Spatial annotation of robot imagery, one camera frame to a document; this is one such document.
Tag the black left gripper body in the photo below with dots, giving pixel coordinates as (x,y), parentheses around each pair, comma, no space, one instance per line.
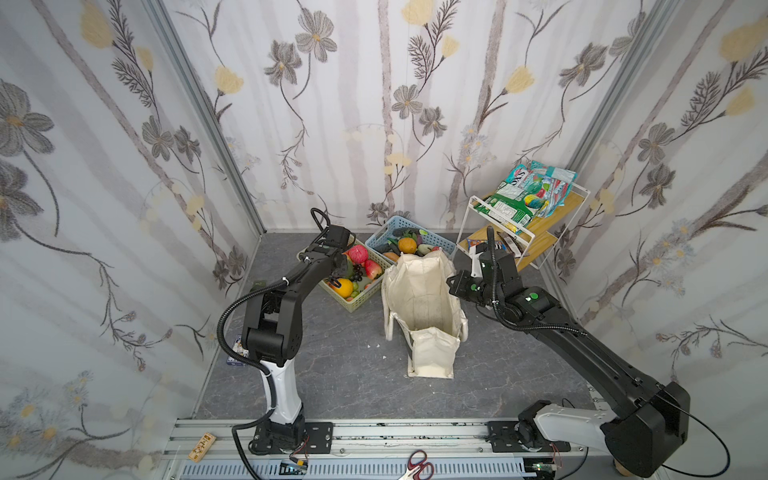
(339,238)

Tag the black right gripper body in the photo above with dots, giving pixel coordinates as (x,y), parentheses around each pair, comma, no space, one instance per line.
(496,262)

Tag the floral canvas tote bag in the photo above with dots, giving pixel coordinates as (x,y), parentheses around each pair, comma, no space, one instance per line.
(416,299)

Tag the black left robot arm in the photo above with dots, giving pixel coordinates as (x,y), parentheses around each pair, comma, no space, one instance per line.
(272,333)

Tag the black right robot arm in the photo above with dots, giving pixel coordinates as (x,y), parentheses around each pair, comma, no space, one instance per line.
(646,424)

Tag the green plastic fruit basket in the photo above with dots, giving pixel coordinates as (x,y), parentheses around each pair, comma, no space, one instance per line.
(364,287)

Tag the orange toy fruit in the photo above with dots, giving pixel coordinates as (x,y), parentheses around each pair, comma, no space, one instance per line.
(343,287)

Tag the red toy apple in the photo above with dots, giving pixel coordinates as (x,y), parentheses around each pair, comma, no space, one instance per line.
(373,270)

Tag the orange toy tangerine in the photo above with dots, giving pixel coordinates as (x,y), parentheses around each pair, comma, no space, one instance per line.
(407,245)

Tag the blue plastic vegetable basket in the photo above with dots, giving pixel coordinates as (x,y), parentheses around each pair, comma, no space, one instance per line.
(387,239)

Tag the green snack packet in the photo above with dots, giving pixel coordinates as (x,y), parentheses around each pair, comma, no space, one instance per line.
(511,203)

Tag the teal snack packet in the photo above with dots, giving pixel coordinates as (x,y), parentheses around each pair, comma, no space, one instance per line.
(542,188)

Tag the wooden tag block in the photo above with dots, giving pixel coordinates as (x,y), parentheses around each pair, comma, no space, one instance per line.
(202,447)

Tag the white wire wooden shelf rack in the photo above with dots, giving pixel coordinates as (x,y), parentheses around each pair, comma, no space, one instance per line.
(538,238)

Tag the red handled scissors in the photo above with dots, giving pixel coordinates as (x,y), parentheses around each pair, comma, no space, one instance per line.
(418,467)

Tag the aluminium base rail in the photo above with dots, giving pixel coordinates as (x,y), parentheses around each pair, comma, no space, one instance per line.
(379,449)

